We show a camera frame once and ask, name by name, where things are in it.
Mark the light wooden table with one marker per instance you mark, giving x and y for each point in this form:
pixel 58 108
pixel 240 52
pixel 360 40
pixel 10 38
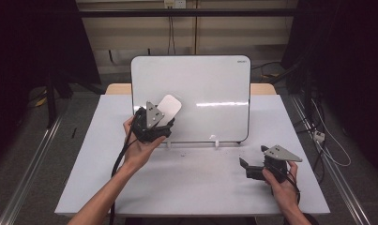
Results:
pixel 114 89

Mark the white whiteboard with black frame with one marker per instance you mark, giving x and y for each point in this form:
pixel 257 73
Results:
pixel 208 81

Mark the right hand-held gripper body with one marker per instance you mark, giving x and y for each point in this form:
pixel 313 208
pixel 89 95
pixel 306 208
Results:
pixel 279 162

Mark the person's left hand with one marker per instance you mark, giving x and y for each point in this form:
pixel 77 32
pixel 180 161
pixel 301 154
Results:
pixel 139 153

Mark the white plastic board stand clip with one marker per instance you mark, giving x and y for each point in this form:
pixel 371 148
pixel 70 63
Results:
pixel 217 143
pixel 169 144

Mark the black horizontal bar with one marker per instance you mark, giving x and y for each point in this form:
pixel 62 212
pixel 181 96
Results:
pixel 177 12

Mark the black metal stand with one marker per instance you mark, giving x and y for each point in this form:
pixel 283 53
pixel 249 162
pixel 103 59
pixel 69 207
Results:
pixel 297 81
pixel 52 100

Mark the white power strip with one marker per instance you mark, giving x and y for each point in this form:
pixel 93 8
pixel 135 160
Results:
pixel 319 136

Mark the small black board foot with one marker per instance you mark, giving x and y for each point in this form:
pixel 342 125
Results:
pixel 240 142

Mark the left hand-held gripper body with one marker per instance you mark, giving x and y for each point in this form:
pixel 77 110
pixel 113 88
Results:
pixel 147 125

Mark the small black stick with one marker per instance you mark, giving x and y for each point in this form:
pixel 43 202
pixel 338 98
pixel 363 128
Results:
pixel 73 132

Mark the person's right hand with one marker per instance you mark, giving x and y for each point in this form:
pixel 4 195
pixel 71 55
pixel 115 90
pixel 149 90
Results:
pixel 282 187

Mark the black curtain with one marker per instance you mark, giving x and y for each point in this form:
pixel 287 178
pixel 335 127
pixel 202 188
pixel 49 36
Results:
pixel 36 47
pixel 349 62

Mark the white whiteboard eraser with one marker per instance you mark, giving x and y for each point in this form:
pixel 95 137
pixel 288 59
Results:
pixel 170 106

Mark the white wall outlet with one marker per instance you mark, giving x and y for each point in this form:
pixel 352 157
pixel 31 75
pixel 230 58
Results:
pixel 174 3

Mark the metal floor rail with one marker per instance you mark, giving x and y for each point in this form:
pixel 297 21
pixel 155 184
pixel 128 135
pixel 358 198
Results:
pixel 30 175
pixel 336 175

